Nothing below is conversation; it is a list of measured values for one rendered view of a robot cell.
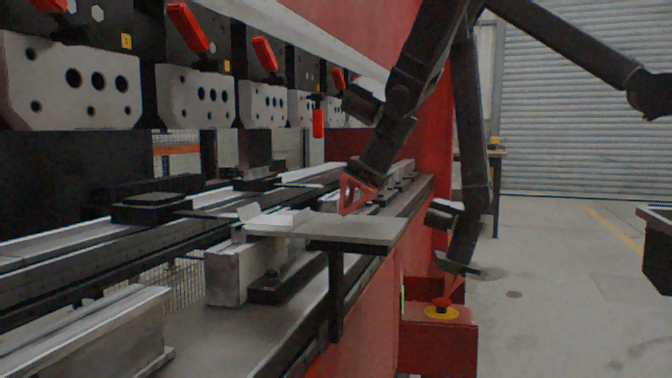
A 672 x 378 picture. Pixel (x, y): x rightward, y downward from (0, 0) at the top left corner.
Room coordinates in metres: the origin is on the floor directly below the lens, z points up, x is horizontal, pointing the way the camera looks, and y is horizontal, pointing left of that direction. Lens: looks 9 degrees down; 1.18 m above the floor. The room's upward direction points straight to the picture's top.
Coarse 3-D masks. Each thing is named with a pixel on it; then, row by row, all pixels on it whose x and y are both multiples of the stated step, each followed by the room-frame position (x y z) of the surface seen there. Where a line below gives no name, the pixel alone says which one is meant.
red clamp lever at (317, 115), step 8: (312, 96) 0.97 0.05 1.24; (320, 96) 0.97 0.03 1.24; (320, 104) 0.98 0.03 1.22; (312, 112) 0.98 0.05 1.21; (320, 112) 0.97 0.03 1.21; (312, 120) 0.98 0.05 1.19; (320, 120) 0.97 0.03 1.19; (312, 128) 0.98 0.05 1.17; (320, 128) 0.97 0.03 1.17; (320, 136) 0.97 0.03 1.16
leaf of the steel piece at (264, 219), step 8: (256, 216) 0.86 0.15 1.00; (264, 216) 0.86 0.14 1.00; (272, 216) 0.86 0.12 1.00; (280, 216) 0.86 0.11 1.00; (288, 216) 0.86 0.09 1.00; (296, 216) 0.78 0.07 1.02; (304, 216) 0.83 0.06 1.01; (256, 224) 0.79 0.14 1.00; (264, 224) 0.79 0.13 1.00; (272, 224) 0.79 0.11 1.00; (280, 224) 0.79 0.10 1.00; (288, 224) 0.79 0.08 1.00; (296, 224) 0.78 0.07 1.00
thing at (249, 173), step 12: (240, 132) 0.81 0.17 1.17; (252, 132) 0.82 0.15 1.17; (264, 132) 0.87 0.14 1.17; (240, 144) 0.81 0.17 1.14; (252, 144) 0.82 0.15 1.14; (264, 144) 0.87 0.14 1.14; (240, 156) 0.81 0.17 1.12; (252, 156) 0.82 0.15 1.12; (264, 156) 0.86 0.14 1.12; (240, 168) 0.81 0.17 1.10; (252, 168) 0.82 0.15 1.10; (264, 168) 0.88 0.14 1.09
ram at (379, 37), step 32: (224, 0) 0.69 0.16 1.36; (288, 0) 0.91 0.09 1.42; (320, 0) 1.09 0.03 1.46; (352, 0) 1.36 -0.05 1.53; (384, 0) 1.79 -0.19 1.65; (416, 0) 2.64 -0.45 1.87; (288, 32) 0.91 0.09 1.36; (352, 32) 1.36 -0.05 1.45; (384, 32) 1.80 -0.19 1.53; (352, 64) 1.36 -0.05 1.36; (384, 64) 1.81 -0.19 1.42
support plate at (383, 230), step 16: (304, 224) 0.80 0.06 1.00; (320, 224) 0.80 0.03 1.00; (336, 224) 0.80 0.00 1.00; (352, 224) 0.80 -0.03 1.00; (368, 224) 0.80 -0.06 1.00; (384, 224) 0.80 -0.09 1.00; (400, 224) 0.80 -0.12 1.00; (336, 240) 0.71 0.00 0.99; (352, 240) 0.70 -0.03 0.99; (368, 240) 0.70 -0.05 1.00; (384, 240) 0.69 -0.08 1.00
